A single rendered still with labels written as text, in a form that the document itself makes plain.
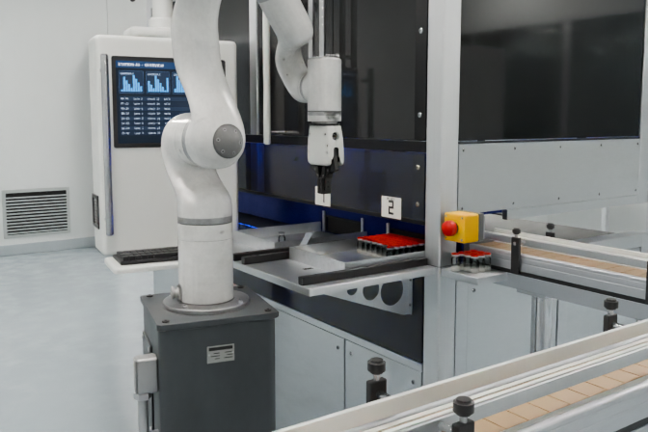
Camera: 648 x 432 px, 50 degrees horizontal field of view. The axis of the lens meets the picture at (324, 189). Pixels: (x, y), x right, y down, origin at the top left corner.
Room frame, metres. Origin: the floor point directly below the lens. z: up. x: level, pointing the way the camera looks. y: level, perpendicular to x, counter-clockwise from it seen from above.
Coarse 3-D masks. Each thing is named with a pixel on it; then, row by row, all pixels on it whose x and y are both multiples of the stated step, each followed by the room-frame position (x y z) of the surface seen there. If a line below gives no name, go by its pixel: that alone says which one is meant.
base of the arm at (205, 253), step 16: (224, 224) 1.46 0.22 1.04; (192, 240) 1.44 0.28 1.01; (208, 240) 1.44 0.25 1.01; (224, 240) 1.46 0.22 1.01; (192, 256) 1.44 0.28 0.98; (208, 256) 1.44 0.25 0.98; (224, 256) 1.46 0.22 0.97; (192, 272) 1.44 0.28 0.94; (208, 272) 1.44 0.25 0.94; (224, 272) 1.46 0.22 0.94; (176, 288) 1.47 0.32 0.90; (192, 288) 1.45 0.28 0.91; (208, 288) 1.44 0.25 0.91; (224, 288) 1.46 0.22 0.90; (176, 304) 1.46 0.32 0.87; (192, 304) 1.45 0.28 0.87; (208, 304) 1.44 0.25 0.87; (224, 304) 1.46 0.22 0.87; (240, 304) 1.46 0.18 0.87
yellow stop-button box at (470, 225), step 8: (448, 216) 1.74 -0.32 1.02; (456, 216) 1.71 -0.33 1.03; (464, 216) 1.69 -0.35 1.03; (472, 216) 1.71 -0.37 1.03; (480, 216) 1.72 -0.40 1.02; (456, 224) 1.71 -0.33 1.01; (464, 224) 1.69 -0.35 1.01; (472, 224) 1.71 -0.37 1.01; (480, 224) 1.72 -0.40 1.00; (456, 232) 1.71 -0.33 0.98; (464, 232) 1.69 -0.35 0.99; (472, 232) 1.71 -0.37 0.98; (480, 232) 1.73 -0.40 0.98; (456, 240) 1.71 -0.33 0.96; (464, 240) 1.69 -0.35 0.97; (472, 240) 1.71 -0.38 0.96; (480, 240) 1.73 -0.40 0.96
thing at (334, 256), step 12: (348, 240) 2.00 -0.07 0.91; (300, 252) 1.84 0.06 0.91; (312, 252) 1.93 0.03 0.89; (324, 252) 1.95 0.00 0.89; (336, 252) 1.97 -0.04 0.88; (348, 252) 1.98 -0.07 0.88; (420, 252) 1.82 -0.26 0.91; (312, 264) 1.79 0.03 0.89; (324, 264) 1.75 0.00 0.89; (336, 264) 1.70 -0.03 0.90; (348, 264) 1.68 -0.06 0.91; (360, 264) 1.70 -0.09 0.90; (372, 264) 1.72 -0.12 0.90
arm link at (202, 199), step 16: (176, 128) 1.48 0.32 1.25; (176, 144) 1.47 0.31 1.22; (176, 160) 1.50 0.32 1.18; (176, 176) 1.50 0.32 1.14; (192, 176) 1.50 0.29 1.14; (208, 176) 1.53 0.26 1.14; (176, 192) 1.47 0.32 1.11; (192, 192) 1.46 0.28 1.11; (208, 192) 1.46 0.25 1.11; (224, 192) 1.49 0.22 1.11; (192, 208) 1.44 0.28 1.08; (208, 208) 1.44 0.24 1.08; (224, 208) 1.47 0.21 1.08; (192, 224) 1.44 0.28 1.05; (208, 224) 1.44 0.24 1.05
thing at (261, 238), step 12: (264, 228) 2.23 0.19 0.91; (276, 228) 2.25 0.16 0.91; (288, 228) 2.28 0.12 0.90; (300, 228) 2.31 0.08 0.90; (312, 228) 2.34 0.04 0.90; (240, 240) 2.12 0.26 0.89; (252, 240) 2.06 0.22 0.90; (264, 240) 2.00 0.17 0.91; (276, 240) 2.17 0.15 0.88; (288, 240) 1.98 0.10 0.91; (300, 240) 2.00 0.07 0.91; (312, 240) 2.03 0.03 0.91; (324, 240) 2.05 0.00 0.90
